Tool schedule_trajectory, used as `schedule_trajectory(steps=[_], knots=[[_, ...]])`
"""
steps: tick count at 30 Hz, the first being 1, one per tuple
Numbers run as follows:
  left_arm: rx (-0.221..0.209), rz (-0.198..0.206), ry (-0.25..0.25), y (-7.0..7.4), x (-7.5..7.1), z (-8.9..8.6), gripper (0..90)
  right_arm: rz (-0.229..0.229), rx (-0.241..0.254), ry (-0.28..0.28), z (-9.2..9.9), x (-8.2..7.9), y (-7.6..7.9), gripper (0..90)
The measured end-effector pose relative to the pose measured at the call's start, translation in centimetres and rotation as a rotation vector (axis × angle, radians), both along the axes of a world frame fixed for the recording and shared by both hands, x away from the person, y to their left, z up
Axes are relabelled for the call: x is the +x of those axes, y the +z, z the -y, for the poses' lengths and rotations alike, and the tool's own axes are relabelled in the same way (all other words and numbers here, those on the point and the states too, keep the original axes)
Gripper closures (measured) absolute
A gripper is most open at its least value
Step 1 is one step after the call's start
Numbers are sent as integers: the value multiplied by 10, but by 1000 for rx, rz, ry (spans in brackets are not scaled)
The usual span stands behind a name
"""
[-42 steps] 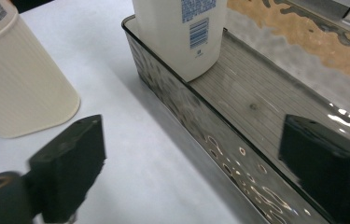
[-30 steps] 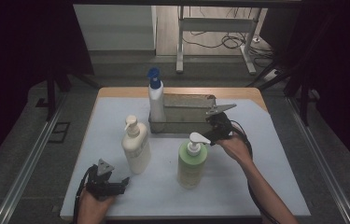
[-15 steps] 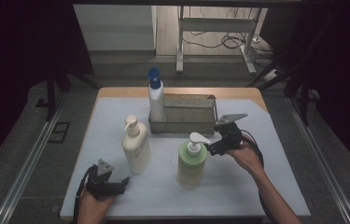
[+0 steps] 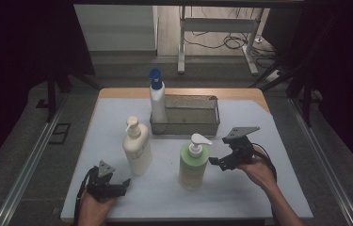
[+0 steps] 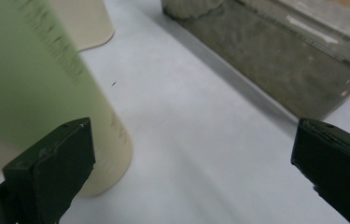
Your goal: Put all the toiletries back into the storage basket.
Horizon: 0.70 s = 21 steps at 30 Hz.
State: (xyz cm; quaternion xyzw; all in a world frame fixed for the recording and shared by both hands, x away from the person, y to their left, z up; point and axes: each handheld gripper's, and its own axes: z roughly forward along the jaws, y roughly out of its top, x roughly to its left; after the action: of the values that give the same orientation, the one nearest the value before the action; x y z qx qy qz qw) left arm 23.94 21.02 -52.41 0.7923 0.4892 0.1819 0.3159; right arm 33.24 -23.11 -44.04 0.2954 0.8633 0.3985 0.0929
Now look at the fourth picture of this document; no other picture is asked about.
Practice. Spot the person's right hand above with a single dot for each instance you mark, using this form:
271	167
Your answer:
259	172

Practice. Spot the dark curtain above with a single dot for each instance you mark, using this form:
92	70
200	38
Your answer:
14	62
349	62

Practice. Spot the white cabinet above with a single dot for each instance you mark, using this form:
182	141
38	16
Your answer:
116	28

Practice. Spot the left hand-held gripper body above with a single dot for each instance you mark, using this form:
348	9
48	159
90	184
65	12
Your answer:
99	187

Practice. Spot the white power strip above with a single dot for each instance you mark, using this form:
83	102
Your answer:
274	76

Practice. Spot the person's left hand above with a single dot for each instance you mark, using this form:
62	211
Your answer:
93	208

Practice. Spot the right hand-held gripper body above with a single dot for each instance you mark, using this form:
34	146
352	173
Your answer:
243	150

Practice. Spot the white bottle with blue cap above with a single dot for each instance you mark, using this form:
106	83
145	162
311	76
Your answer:
157	100

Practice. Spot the cream pump bottle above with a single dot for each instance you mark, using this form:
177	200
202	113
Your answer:
138	150

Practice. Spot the green pump bottle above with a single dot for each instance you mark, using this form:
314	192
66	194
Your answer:
193	166

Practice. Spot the white table mat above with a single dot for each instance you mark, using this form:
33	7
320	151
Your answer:
164	201

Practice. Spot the white desk frame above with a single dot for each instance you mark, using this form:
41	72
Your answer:
218	25

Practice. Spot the aluminium rail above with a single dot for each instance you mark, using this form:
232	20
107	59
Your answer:
324	163
29	163

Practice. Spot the metal mesh basket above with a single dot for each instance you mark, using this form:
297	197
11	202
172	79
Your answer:
193	121

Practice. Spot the black metal stand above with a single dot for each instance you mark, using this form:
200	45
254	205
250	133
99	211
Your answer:
306	94
51	94

